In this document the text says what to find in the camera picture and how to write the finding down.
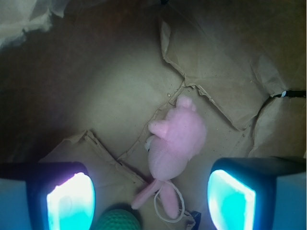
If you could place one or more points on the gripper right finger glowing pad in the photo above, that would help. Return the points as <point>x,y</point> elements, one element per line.
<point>258,193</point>

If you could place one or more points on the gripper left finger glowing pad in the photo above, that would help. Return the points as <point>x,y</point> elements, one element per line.
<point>46,196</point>

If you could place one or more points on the pink plush bunny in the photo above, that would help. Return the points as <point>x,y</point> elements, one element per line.
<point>174,141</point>

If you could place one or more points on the green textured ball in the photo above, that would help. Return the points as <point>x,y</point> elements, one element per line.
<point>117,219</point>

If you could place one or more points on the brown paper bag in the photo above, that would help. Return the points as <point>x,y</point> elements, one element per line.
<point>81,79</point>

